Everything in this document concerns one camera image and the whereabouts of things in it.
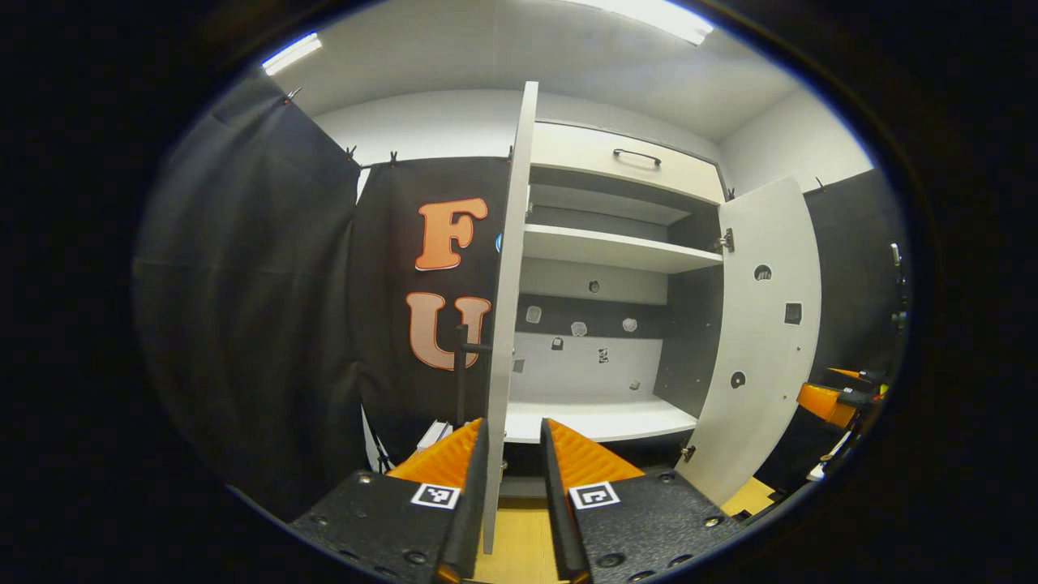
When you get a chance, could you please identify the camera-sticker shoe cabinet door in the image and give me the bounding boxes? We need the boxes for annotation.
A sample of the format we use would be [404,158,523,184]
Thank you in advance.
[454,81,540,556]

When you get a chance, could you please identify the beige cabinet drawer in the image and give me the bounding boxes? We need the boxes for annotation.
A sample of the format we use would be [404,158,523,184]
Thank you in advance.
[529,122,727,205]

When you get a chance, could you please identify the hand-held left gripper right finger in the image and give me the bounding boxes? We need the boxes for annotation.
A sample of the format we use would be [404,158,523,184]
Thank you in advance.
[540,418,745,584]

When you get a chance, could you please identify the headphone-sticker shoe cabinet door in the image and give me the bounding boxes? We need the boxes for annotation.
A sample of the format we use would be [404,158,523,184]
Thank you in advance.
[676,176,822,506]

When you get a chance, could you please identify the black backdrop cloth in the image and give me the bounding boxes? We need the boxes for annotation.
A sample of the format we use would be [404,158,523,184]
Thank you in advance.
[130,73,909,520]

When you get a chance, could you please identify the white cable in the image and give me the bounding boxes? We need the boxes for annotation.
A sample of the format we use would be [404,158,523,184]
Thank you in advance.
[807,430,854,481]

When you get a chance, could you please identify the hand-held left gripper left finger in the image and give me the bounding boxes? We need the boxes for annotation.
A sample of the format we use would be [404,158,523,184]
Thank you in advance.
[288,417,492,584]

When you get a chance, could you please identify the beige double-door shoe cabinet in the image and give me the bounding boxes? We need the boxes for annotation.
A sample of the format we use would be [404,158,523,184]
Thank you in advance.
[503,120,728,497]

